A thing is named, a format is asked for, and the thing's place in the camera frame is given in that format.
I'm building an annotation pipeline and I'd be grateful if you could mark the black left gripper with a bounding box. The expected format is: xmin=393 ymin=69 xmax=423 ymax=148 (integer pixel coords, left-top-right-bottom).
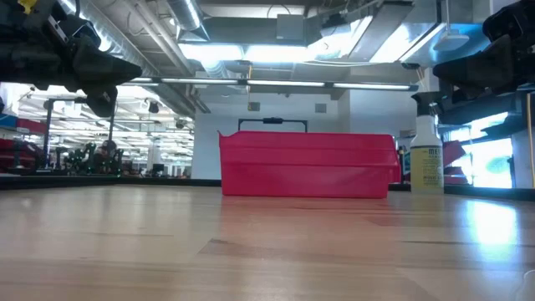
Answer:
xmin=28 ymin=0 xmax=143 ymax=118

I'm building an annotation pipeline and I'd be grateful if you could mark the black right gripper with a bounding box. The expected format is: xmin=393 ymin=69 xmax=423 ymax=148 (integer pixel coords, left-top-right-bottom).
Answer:
xmin=433 ymin=0 xmax=535 ymax=95

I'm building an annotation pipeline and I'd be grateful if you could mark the spray bottle with yellow label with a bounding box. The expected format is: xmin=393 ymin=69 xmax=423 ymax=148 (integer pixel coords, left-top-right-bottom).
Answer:
xmin=409 ymin=90 xmax=446 ymax=195

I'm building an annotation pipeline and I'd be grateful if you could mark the red plastic bin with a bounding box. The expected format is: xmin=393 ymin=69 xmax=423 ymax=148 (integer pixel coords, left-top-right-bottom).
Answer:
xmin=217 ymin=130 xmax=402 ymax=199

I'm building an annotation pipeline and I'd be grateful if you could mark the person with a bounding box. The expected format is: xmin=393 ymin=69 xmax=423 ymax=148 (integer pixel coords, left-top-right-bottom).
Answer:
xmin=92 ymin=139 xmax=123 ymax=175

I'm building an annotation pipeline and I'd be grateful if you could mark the red blue storage shelf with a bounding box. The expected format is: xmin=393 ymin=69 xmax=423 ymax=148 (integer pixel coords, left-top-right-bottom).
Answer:
xmin=0 ymin=111 xmax=48 ymax=176

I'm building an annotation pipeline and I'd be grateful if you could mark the red shelf bin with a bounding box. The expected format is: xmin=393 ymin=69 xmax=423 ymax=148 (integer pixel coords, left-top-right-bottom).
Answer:
xmin=442 ymin=140 xmax=467 ymax=186

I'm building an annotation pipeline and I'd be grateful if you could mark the bright ceiling light panel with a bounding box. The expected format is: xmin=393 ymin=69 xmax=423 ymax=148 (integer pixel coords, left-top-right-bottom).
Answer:
xmin=177 ymin=41 xmax=329 ymax=64

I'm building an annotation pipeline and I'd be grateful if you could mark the long ceiling light bar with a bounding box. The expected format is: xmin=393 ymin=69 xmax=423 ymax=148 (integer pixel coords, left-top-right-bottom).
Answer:
xmin=116 ymin=76 xmax=420 ymax=92

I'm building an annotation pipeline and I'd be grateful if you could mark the grey ceiling junction box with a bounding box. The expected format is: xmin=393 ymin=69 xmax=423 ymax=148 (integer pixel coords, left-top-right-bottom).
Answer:
xmin=275 ymin=13 xmax=307 ymax=42

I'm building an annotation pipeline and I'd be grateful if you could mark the black gantry frame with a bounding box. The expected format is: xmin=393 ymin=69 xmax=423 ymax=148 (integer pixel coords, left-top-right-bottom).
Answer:
xmin=43 ymin=97 xmax=119 ymax=171

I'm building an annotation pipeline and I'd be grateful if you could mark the yellow hanging cable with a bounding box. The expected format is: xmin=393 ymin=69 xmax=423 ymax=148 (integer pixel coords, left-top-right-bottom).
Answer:
xmin=525 ymin=91 xmax=535 ymax=189

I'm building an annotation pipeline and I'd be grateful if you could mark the silver spiral air duct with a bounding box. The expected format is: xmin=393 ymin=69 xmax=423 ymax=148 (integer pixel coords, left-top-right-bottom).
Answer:
xmin=58 ymin=0 xmax=212 ymax=116

